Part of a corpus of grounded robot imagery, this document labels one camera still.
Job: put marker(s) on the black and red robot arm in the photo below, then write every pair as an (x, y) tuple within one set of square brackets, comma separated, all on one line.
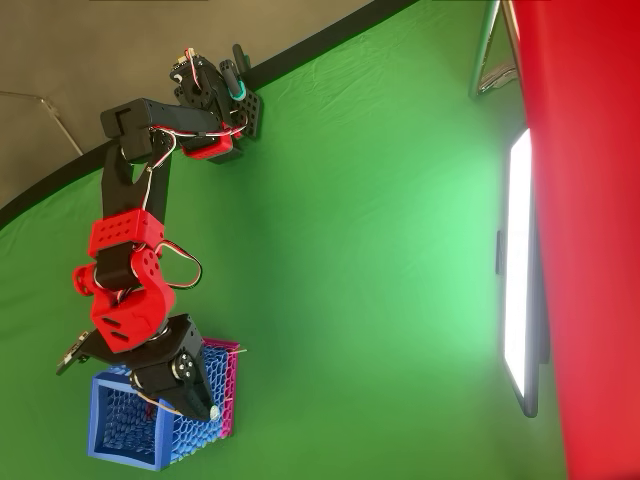
[(130, 310)]

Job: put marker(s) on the clear plastic bracket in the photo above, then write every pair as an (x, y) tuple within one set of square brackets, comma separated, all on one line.
[(497, 79)]

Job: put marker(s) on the thin tan stick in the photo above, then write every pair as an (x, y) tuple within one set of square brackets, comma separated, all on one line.
[(150, 400)]

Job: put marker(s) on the thin grey rod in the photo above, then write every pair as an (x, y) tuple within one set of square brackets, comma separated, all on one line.
[(65, 127)]

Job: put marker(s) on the green cloth with black rim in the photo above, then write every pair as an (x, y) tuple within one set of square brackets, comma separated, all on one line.
[(375, 210)]

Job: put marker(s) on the flat LED light panel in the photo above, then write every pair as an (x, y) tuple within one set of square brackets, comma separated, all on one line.
[(517, 260)]

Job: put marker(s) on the red blurry mount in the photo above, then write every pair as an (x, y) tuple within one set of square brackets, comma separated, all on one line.
[(590, 240)]

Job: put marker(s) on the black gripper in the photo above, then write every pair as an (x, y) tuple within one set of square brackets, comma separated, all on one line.
[(161, 371)]

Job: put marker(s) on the blue and pink lattice basket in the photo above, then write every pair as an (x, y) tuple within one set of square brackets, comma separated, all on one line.
[(125, 425)]

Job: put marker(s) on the chrome tube stand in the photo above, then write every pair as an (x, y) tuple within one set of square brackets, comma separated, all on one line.
[(484, 50)]

